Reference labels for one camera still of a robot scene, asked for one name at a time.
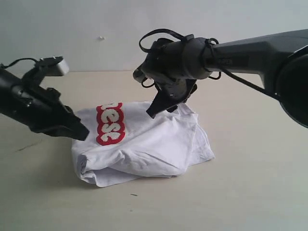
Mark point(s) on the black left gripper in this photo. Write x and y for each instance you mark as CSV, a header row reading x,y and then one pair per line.
x,y
42,111

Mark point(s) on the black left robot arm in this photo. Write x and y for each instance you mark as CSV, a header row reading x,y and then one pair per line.
x,y
7,80

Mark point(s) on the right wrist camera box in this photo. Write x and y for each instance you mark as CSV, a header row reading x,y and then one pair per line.
x,y
139,76

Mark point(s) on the white t-shirt red lettering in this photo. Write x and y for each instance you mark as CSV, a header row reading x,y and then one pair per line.
x,y
125,143

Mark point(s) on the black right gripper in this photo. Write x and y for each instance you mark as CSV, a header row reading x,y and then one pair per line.
x,y
163,64

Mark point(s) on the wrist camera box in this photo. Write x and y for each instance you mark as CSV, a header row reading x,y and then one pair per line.
x,y
55,66
139,76

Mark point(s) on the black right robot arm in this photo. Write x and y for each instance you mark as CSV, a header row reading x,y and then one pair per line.
x,y
275,65

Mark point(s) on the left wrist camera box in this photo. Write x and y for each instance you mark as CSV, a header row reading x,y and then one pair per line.
x,y
55,66

